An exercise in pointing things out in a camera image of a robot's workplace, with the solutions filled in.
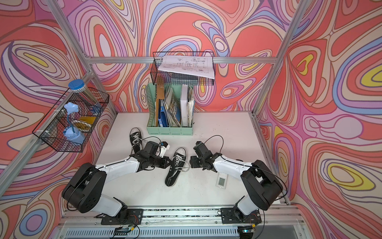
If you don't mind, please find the white remote control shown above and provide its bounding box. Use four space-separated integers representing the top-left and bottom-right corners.
216 173 228 189

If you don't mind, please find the black wire basket left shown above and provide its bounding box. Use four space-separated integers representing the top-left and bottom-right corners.
32 88 109 152

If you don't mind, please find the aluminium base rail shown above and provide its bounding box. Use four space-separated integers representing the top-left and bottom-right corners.
52 204 312 239

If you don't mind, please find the white printed paper sheet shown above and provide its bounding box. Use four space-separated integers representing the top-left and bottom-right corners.
158 55 215 79

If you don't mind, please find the black sneaker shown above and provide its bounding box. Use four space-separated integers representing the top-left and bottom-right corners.
129 127 143 153
165 147 191 187

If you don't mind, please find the black wire basket back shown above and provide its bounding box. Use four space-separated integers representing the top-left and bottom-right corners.
150 51 216 86

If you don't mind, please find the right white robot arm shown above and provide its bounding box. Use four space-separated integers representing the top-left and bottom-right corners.
190 141 283 220

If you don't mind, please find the black wire basket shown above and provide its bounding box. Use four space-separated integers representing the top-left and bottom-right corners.
32 88 109 152
150 51 216 86

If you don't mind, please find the yellow tin in basket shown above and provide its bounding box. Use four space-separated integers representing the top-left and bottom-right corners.
72 116 96 132

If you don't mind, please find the green perforated file organizer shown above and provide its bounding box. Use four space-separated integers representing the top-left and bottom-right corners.
145 83 193 135

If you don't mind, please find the blue lidded jar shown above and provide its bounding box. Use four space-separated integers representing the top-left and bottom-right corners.
68 79 100 108

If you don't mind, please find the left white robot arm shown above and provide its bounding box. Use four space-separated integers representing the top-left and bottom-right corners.
62 141 170 219

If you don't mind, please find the white book in organizer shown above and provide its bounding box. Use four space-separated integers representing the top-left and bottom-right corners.
180 85 188 127

